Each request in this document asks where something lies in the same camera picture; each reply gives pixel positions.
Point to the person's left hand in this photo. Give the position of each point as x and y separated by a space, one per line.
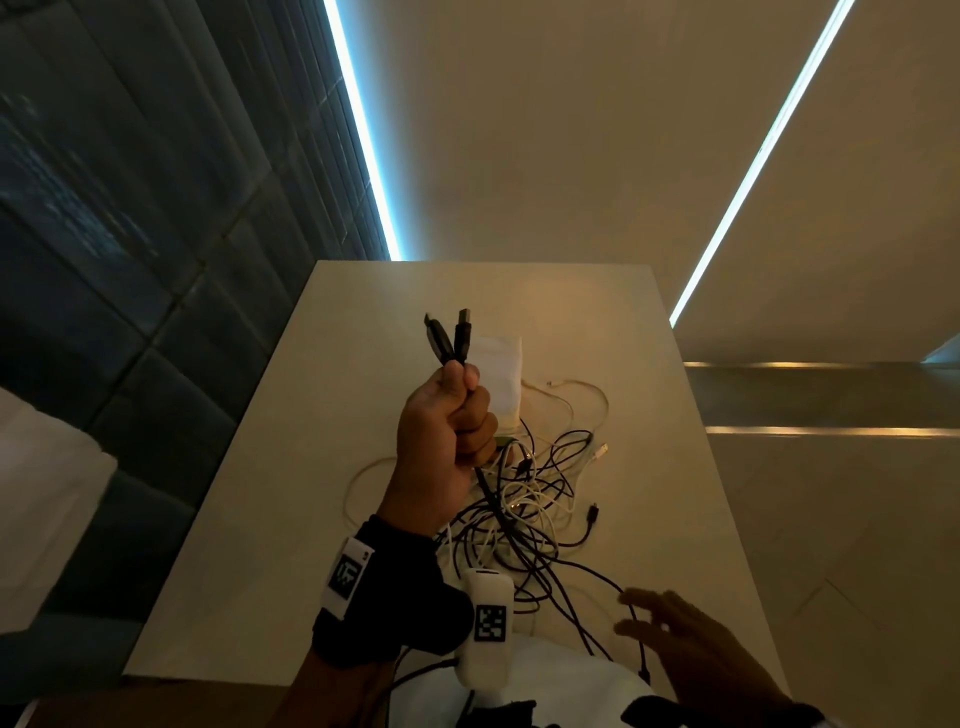
435 450

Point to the person's right hand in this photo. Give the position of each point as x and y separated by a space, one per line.
705 667

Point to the person's left forearm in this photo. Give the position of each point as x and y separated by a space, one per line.
322 697

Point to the black left wristband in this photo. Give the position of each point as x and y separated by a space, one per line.
397 600

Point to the white table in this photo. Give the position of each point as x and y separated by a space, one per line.
247 540

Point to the metal trim strip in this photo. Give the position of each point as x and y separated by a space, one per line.
787 365
825 432

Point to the blue LED light strip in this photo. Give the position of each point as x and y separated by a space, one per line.
364 142
761 161

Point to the white cushion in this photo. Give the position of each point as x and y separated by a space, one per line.
45 517

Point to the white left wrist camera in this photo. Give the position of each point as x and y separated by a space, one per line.
484 667

